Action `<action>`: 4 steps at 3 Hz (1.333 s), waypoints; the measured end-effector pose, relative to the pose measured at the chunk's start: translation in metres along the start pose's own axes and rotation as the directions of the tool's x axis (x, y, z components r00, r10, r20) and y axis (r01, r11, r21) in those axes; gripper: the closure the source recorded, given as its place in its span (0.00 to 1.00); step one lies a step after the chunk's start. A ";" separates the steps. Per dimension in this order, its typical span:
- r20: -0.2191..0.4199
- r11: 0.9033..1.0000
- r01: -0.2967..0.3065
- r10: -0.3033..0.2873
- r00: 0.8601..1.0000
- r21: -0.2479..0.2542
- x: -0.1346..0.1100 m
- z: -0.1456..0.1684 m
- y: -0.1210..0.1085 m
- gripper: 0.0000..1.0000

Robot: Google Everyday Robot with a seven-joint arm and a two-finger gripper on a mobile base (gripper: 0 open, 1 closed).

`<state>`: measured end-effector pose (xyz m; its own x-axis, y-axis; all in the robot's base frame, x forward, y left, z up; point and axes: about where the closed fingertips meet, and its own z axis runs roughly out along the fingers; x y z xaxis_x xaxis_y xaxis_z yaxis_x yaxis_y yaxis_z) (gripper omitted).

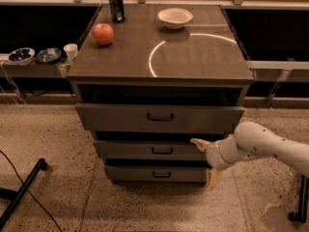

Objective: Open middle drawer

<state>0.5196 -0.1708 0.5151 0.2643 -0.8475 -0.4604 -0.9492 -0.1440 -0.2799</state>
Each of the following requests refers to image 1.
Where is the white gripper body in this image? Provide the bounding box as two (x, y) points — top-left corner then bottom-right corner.
(206, 139), (231, 170)

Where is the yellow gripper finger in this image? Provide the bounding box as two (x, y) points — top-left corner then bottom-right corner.
(190, 138), (211, 152)
(206, 169), (223, 190)

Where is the grey drawer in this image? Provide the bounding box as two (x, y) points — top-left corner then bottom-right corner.
(94, 140), (206, 161)
(76, 103), (244, 134)
(104, 165), (209, 183)

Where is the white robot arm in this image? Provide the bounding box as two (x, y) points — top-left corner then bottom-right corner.
(190, 122), (309, 190)

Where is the grey drawer cabinet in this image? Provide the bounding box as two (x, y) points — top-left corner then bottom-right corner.
(68, 4), (254, 170)

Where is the grey top drawer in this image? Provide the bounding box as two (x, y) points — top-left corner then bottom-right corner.
(76, 103), (244, 134)

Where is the grey bottom drawer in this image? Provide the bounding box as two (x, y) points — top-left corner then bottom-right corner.
(104, 165), (209, 183)

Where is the black stand leg right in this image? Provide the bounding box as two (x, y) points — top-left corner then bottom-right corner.
(288, 175), (309, 223)

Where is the black stand leg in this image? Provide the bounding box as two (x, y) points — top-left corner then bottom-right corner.
(0, 159), (47, 230)
(288, 175), (309, 223)

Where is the white bowl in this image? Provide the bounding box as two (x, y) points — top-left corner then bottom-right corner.
(157, 8), (193, 30)

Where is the red apple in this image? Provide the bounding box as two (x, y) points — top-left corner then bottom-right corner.
(93, 23), (114, 45)

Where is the white paper cup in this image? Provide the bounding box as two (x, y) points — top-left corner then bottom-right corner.
(63, 43), (78, 62)

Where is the blue soda can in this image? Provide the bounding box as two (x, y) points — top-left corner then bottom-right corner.
(108, 0), (126, 22)

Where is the dark blue bowl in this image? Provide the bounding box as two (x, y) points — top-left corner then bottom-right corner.
(36, 47), (62, 65)

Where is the black stand leg left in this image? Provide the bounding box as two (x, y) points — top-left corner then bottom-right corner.
(0, 159), (47, 230)

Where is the blue patterned bowl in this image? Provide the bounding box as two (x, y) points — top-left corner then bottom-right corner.
(9, 47), (35, 66)

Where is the grey side shelf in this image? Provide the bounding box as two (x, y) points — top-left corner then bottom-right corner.
(0, 54), (70, 78)

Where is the black floor cable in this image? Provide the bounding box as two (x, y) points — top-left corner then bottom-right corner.
(0, 150), (63, 232)

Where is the white cable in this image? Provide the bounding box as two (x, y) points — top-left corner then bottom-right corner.
(0, 61), (27, 106)

